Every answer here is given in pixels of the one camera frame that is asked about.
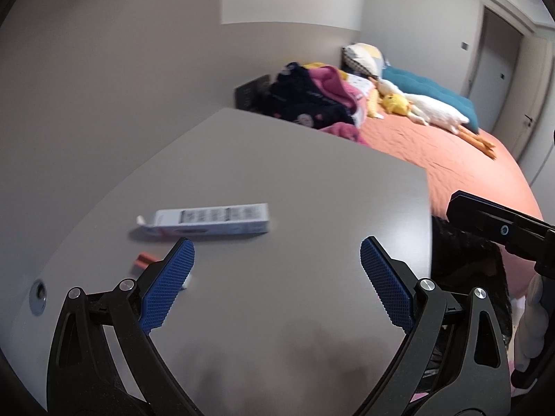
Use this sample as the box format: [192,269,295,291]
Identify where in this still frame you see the recessed grey door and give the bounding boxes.
[468,6,523,109]

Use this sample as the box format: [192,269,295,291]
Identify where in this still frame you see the white goose plush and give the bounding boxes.
[377,79,497,160]

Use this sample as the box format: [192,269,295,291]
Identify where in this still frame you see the white carton box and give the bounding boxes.
[136,203,270,239]

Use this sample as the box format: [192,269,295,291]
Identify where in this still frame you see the patterned pillow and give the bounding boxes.
[342,43,386,79]

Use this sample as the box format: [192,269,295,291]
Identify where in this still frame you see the metal cable grommet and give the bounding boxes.
[29,279,48,315]

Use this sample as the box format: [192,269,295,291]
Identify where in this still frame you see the bed with orange sheet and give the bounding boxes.
[347,108,545,308]

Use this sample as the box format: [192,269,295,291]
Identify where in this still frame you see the yellow plush toy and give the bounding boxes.
[366,91,412,120]

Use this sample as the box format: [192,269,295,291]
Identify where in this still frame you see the pile of clothes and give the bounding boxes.
[260,61,378,144]

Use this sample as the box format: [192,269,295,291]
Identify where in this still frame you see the small red wrapper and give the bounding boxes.
[134,253,163,271]

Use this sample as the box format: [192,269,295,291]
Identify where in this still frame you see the black flat box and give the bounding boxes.
[234,73,272,111]

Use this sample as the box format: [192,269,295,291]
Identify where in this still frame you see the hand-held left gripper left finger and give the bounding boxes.
[45,237,204,416]

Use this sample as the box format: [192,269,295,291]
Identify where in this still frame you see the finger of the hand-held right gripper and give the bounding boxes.
[446,190,555,278]

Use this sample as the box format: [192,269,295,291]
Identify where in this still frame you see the door with lever handle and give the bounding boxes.
[516,35,555,170]

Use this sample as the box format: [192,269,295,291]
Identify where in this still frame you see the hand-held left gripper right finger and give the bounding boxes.
[353,236,512,416]

